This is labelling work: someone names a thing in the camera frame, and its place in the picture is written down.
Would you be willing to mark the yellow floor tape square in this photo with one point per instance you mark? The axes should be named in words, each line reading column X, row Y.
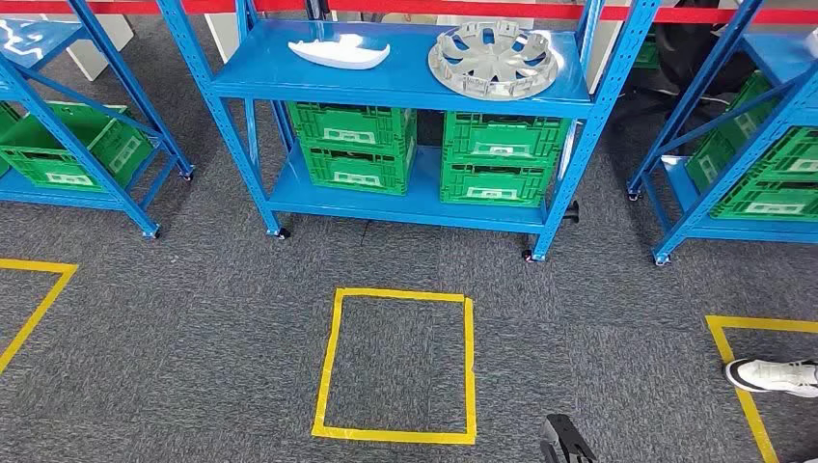
column 754, row 323
column 38, row 265
column 396, row 294

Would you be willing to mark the short black bar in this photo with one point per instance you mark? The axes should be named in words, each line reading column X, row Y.
column 570, row 212

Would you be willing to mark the black chair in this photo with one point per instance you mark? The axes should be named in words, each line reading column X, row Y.
column 696, row 57

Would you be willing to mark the green plastic crate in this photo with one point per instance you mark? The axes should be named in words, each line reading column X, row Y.
column 647, row 54
column 709, row 160
column 799, row 153
column 38, row 144
column 5, row 118
column 345, row 121
column 358, row 169
column 767, row 198
column 492, row 185
column 498, row 134

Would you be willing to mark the person's white shoe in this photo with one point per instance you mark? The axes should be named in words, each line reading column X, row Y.
column 773, row 377

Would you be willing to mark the grey wheel hubcap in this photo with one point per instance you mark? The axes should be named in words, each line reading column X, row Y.
column 492, row 61

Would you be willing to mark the white desk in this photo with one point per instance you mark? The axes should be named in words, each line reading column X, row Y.
column 604, row 57
column 96, row 45

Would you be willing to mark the black barrier post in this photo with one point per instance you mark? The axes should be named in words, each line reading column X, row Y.
column 317, row 8

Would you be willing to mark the white plastic car part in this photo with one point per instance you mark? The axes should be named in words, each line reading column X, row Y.
column 339, row 54

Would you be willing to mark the white curved part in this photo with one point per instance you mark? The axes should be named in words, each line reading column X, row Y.
column 813, row 39

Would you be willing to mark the blue metal shelf rack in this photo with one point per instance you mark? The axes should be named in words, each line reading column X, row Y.
column 64, row 197
column 735, row 230
column 396, row 80

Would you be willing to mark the red barrier belt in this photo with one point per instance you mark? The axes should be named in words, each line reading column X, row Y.
column 447, row 8

